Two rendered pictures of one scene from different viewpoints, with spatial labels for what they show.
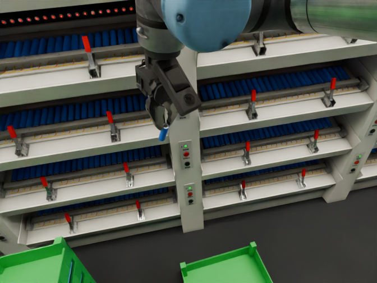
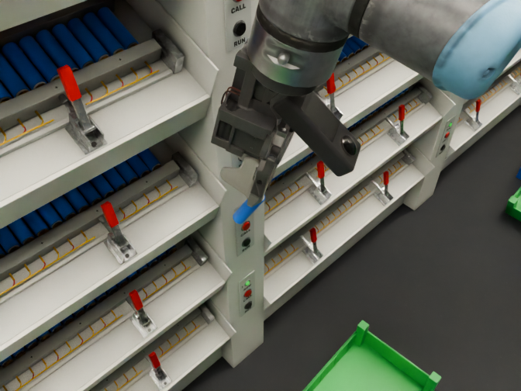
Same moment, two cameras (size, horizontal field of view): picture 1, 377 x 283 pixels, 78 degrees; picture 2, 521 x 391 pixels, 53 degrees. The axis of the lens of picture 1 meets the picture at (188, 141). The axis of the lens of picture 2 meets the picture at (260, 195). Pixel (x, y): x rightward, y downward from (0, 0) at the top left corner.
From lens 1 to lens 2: 0.39 m
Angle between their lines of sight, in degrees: 28
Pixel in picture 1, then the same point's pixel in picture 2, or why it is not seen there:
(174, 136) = (228, 203)
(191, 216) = (246, 331)
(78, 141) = (44, 292)
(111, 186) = (111, 351)
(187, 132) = not seen: hidden behind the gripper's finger
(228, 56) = not seen: hidden behind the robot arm
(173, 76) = (315, 115)
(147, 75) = (258, 122)
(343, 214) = (440, 218)
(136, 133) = (157, 226)
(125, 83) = (150, 139)
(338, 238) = (452, 257)
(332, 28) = not seen: outside the picture
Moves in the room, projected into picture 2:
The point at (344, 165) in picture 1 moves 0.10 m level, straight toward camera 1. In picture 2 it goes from (434, 145) to (438, 171)
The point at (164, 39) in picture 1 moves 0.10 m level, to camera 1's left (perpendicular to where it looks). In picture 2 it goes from (328, 64) to (240, 102)
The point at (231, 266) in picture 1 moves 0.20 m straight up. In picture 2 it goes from (342, 377) to (353, 331)
